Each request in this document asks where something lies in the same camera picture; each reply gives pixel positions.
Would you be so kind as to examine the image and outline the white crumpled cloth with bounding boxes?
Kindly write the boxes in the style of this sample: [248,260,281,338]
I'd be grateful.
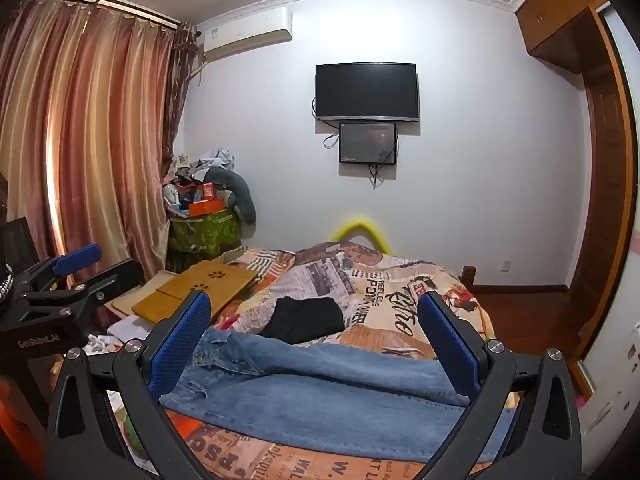
[85,320,151,357]

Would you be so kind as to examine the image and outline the blue denim pants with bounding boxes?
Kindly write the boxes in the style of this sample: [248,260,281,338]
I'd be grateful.
[159,326,516,463]

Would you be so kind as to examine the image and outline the orange box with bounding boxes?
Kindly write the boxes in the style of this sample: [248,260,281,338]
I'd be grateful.
[187,199,226,217]

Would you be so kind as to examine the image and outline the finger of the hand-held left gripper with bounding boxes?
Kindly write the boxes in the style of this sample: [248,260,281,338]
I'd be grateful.
[15,244,103,295]
[22,258,146,320]

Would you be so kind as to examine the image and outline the black wall television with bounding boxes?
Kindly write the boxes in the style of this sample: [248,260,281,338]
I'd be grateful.
[314,62,420,123]

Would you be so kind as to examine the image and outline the grey pillow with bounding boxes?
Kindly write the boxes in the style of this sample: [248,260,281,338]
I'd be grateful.
[205,167,258,225]

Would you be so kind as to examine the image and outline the black folded cloth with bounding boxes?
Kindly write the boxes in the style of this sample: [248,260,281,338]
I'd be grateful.
[260,296,346,346]

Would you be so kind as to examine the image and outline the wooden lap desk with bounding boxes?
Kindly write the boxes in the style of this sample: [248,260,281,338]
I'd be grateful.
[131,259,257,322]

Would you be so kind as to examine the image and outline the green patterned box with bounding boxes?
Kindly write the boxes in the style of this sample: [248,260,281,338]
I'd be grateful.
[167,208,241,272]

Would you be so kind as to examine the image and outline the light wooden board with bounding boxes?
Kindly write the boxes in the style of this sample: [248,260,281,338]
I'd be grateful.
[107,270,176,322]

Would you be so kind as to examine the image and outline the white air conditioner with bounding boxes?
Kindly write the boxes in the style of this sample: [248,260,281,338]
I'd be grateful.
[201,6,293,65]

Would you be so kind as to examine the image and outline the wooden overhead cabinet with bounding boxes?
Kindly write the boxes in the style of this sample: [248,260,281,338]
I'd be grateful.
[515,0,617,59]

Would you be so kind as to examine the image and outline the white door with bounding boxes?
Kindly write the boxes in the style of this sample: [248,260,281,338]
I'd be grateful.
[575,5,640,480]

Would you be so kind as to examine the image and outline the printed blanket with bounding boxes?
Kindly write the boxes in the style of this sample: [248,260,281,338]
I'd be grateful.
[107,241,518,480]

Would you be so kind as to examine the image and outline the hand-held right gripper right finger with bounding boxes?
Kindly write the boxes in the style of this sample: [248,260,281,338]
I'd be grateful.
[415,291,583,480]

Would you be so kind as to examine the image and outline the yellow foam tube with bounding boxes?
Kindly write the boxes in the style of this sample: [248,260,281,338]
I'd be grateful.
[332,216,393,256]

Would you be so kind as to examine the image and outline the small black monitor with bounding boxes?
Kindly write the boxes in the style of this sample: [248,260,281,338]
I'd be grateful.
[338,121,398,166]

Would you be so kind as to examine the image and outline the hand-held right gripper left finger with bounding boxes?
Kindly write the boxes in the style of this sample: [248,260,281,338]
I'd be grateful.
[44,290,221,480]

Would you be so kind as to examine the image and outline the striped pink curtain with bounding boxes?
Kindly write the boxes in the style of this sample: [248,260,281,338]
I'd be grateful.
[0,0,198,321]

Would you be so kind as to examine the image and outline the pile of clutter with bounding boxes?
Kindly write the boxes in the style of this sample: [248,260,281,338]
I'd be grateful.
[160,147,236,218]

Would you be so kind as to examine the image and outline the curtain rail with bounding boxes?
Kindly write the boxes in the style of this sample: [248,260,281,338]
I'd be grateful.
[27,0,183,28]

